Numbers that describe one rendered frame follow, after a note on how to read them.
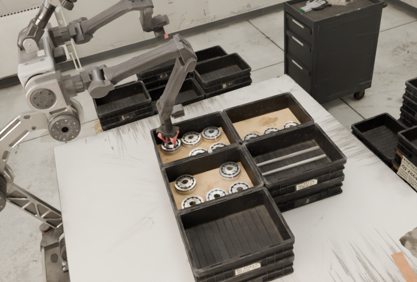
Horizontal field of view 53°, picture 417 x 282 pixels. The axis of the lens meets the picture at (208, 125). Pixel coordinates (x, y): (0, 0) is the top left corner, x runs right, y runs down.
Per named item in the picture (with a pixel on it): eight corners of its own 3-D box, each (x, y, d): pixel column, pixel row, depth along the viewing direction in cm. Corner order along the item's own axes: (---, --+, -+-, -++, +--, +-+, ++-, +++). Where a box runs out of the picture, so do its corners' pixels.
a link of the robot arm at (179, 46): (184, 25, 165) (193, 45, 161) (190, 46, 177) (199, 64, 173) (79, 71, 164) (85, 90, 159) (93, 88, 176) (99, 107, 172)
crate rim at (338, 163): (265, 189, 181) (265, 185, 180) (241, 146, 204) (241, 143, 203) (348, 163, 187) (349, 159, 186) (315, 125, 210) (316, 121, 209)
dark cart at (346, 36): (309, 120, 357) (314, 22, 301) (283, 94, 391) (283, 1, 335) (369, 99, 370) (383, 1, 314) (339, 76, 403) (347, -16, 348)
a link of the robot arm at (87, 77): (75, 73, 161) (78, 84, 159) (101, 66, 163) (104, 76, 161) (80, 86, 169) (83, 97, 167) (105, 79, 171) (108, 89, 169)
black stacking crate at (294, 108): (242, 161, 210) (241, 143, 203) (223, 127, 233) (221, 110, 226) (314, 139, 217) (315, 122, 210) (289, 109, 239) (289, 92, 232)
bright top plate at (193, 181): (178, 194, 191) (178, 192, 191) (172, 179, 199) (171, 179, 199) (198, 186, 194) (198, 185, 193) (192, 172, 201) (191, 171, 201)
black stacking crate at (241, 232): (198, 292, 158) (195, 274, 150) (180, 231, 180) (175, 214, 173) (295, 258, 164) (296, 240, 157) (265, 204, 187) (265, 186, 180)
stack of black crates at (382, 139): (422, 170, 279) (429, 145, 265) (384, 186, 273) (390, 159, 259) (381, 136, 310) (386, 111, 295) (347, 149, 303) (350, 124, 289)
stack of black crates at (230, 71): (210, 130, 339) (203, 82, 311) (197, 110, 362) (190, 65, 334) (254, 115, 348) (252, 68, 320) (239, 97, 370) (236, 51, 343)
